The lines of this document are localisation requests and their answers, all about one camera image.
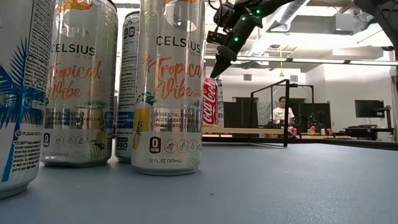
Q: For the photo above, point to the black monitor stand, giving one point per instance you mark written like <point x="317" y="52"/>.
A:
<point x="388" y="119"/>

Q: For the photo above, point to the silver corrugated ceiling duct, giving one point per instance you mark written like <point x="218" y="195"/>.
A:
<point x="289" y="12"/>

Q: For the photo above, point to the long ceiling light strip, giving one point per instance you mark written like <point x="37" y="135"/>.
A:
<point x="317" y="60"/>

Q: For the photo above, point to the black-lidded Celsius can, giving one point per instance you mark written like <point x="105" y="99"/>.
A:
<point x="127" y="77"/>
<point x="81" y="93"/>
<point x="18" y="93"/>

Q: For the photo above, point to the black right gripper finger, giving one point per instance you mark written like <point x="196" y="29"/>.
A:
<point x="219" y="67"/>

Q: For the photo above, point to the black room divider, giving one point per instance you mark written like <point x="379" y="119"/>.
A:
<point x="239" y="113"/>

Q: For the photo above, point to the Celsius Tropical Vibe can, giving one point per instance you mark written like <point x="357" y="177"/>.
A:
<point x="169" y="93"/>

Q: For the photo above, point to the small silver can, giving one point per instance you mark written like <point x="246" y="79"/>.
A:
<point x="323" y="131"/>

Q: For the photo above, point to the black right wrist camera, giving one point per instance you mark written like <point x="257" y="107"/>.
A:
<point x="217" y="37"/>

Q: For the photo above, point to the red Coca-Cola can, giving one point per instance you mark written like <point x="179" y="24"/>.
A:
<point x="210" y="102"/>

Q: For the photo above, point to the black office desk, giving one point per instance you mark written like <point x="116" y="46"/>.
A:
<point x="363" y="130"/>

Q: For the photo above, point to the grey ceiling duct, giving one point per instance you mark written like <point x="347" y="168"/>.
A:
<point x="323" y="23"/>

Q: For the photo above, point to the black computer monitor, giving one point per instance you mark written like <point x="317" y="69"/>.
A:
<point x="317" y="112"/>
<point x="369" y="109"/>

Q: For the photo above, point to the person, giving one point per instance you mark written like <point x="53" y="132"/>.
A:
<point x="281" y="115"/>

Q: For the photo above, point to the small red can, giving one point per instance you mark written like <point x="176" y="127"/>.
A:
<point x="312" y="129"/>
<point x="328" y="131"/>
<point x="293" y="130"/>

